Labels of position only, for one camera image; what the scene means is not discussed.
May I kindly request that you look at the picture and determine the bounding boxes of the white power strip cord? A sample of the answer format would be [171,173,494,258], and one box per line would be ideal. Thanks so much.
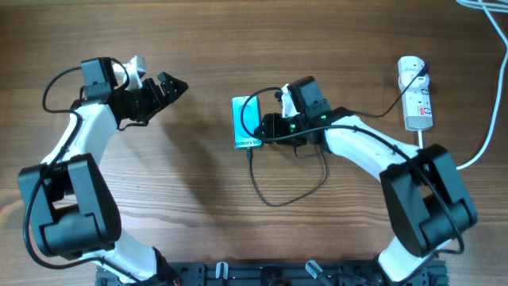
[417,0,508,171]

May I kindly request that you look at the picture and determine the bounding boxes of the black USB charging cable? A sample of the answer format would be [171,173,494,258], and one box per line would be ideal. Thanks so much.
[245,60,432,208]

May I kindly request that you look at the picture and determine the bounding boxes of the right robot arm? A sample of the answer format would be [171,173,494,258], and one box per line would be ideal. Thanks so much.
[250,76,478,284]

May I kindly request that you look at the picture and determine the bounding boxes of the white cables at corner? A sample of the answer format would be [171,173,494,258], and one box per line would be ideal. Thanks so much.
[455,0,508,14]

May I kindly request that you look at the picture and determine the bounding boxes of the black left camera cable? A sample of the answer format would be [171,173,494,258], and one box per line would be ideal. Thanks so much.
[21,57,160,285]

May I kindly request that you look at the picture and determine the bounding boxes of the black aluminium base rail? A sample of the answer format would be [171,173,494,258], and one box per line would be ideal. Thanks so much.
[94,261,449,286]

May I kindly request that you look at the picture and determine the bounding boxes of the white USB charger plug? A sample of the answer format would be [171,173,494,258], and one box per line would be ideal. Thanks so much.
[398,71,429,91]

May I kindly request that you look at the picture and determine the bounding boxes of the white power strip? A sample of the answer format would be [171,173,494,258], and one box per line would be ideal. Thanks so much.
[398,56,433,131]

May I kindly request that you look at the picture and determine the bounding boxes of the blue Galaxy smartphone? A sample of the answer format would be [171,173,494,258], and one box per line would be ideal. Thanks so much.
[231,96,263,149]

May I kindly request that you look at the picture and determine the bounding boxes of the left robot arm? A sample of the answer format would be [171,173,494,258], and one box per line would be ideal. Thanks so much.
[17,56,188,285]

